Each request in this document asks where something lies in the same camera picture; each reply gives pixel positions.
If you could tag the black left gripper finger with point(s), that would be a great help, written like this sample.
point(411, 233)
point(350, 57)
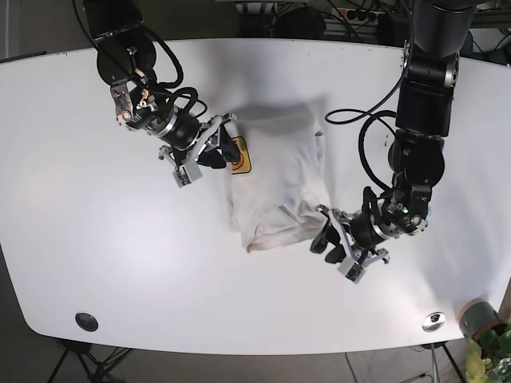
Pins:
point(335, 232)
point(354, 265)

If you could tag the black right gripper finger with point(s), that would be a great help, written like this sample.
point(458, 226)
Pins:
point(215, 158)
point(213, 147)

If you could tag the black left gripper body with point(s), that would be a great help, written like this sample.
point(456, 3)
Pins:
point(394, 213)

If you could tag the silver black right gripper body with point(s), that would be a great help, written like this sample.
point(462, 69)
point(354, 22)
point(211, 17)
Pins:
point(159, 117)

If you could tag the white graphic T-shirt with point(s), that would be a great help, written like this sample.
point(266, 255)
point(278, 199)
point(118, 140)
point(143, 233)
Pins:
point(274, 190)

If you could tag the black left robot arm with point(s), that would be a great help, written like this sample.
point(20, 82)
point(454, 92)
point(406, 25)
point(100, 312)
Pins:
point(425, 89)

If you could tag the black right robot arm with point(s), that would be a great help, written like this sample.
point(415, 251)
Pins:
point(145, 79)

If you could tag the silver table grommet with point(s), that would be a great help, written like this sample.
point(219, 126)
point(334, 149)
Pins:
point(433, 322)

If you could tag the potted green plant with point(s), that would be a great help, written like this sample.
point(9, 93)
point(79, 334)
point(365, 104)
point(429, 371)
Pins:
point(488, 337)

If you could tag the black table grommet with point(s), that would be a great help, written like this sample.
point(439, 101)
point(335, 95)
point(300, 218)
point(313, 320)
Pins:
point(86, 322)

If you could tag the black tripod stand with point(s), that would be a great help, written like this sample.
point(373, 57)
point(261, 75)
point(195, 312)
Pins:
point(96, 370)

